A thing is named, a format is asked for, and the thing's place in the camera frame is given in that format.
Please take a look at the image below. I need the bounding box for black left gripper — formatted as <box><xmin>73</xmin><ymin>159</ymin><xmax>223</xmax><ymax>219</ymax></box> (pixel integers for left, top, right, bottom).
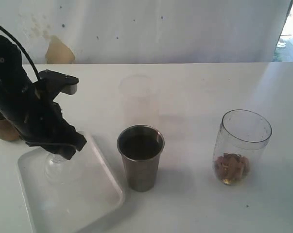
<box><xmin>0</xmin><ymin>80</ymin><xmax>86</xmax><ymax>160</ymax></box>

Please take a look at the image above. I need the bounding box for clear dome strainer lid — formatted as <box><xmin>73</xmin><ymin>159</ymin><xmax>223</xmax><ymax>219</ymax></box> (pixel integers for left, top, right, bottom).
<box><xmin>45</xmin><ymin>153</ymin><xmax>82</xmax><ymax>184</ymax></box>

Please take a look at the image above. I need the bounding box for brown wooden cup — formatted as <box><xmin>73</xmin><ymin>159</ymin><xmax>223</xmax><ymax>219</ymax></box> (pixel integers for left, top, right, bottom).
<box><xmin>0</xmin><ymin>112</ymin><xmax>20</xmax><ymax>141</ymax></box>

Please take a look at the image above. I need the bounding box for clear plastic shaker cup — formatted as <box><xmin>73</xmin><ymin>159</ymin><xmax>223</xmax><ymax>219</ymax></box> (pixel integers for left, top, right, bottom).
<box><xmin>212</xmin><ymin>109</ymin><xmax>272</xmax><ymax>183</ymax></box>

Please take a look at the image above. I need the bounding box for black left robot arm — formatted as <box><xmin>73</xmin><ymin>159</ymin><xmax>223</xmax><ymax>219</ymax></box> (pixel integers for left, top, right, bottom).
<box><xmin>0</xmin><ymin>35</ymin><xmax>86</xmax><ymax>159</ymax></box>

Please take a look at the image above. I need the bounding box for white rectangular tray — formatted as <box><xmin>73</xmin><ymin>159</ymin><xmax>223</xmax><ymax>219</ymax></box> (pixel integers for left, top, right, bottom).
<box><xmin>17</xmin><ymin>132</ymin><xmax>125</xmax><ymax>233</ymax></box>

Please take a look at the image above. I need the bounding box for stainless steel tumbler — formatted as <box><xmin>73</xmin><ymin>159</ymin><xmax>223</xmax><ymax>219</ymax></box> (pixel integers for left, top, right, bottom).
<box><xmin>117</xmin><ymin>125</ymin><xmax>165</xmax><ymax>192</ymax></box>

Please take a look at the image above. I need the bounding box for frosted translucent plastic cup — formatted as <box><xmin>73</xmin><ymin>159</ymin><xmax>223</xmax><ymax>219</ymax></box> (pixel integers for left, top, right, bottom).
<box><xmin>119</xmin><ymin>74</ymin><xmax>159</xmax><ymax>128</ymax></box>

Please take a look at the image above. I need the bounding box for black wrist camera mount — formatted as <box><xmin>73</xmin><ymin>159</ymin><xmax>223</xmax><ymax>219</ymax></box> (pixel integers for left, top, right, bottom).
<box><xmin>35</xmin><ymin>69</ymin><xmax>79</xmax><ymax>100</ymax></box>

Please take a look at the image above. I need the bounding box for black cable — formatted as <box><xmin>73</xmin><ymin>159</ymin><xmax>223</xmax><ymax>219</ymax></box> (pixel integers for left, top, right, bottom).
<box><xmin>0</xmin><ymin>19</ymin><xmax>41</xmax><ymax>82</ymax></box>

